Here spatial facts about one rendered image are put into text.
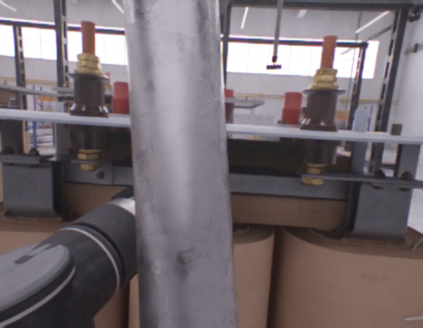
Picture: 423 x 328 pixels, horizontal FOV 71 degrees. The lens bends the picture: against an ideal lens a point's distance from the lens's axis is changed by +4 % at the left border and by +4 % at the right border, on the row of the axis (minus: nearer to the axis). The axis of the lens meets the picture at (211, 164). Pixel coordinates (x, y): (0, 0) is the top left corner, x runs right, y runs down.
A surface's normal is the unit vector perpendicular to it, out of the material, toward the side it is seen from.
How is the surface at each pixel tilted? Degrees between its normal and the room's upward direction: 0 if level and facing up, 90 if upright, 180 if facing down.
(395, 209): 90
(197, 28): 77
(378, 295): 90
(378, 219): 90
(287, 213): 90
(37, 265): 11
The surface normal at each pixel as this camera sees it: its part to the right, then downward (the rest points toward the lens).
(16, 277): -0.16, -0.95
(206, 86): 0.59, -0.07
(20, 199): -0.03, 0.14
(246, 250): 0.31, 0.16
